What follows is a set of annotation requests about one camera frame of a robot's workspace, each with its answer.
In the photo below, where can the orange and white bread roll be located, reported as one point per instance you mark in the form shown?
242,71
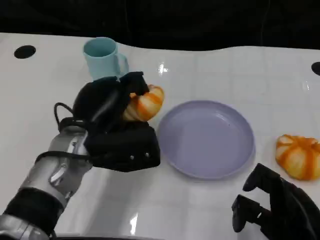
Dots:
150,105
297,157

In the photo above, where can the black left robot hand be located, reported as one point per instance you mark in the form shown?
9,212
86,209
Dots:
97,100

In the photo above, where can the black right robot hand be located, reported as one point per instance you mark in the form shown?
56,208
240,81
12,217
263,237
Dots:
287,207

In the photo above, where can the black round table grommet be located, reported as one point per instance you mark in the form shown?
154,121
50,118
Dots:
25,52
316,68

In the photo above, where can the lilac plate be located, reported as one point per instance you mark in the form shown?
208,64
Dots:
207,140

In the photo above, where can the pale green mug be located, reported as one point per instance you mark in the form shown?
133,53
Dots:
100,62

